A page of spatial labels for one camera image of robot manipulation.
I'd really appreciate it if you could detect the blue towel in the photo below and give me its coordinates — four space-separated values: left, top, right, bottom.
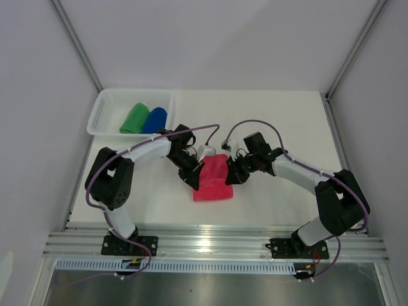
141 107 168 134

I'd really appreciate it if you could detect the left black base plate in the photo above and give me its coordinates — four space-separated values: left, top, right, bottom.
101 233 159 257

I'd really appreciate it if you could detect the aluminium front rail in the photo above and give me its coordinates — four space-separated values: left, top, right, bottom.
43 222 390 263

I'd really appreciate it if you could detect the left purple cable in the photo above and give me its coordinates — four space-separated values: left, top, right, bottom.
85 124 221 283

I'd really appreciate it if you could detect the left aluminium corner post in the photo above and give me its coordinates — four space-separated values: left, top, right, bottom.
48 0 104 92

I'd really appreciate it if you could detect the aluminium corner post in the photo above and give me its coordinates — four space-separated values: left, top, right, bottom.
324 0 390 103
48 0 104 92

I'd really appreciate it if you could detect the green towel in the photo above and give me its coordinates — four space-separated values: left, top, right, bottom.
119 103 150 134

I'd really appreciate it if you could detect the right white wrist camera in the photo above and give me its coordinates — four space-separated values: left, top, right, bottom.
221 140 240 159

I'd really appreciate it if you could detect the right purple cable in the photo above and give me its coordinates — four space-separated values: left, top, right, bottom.
224 119 370 283

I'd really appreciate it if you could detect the purple cable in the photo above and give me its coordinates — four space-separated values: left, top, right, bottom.
85 124 221 283
224 119 370 283

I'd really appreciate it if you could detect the white plastic basket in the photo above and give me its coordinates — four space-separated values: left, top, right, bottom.
86 89 175 139

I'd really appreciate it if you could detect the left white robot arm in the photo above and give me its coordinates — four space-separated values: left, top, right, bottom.
85 124 204 255

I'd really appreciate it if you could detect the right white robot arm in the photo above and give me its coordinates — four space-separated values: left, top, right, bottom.
226 132 370 258

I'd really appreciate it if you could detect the pink towel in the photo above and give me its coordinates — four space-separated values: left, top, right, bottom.
193 154 233 201

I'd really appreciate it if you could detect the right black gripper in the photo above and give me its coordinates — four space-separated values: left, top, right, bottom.
226 152 259 186

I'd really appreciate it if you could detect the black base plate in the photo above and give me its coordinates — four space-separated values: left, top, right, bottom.
265 238 329 259
101 233 159 257

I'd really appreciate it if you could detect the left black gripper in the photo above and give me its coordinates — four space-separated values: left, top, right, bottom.
167 150 205 191

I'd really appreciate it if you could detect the right aluminium corner post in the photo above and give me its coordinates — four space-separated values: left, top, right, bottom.
324 0 390 103

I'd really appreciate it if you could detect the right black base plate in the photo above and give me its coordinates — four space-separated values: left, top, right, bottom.
265 238 329 259

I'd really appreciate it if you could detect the white slotted cable duct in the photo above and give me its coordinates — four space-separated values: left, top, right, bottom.
55 258 313 275

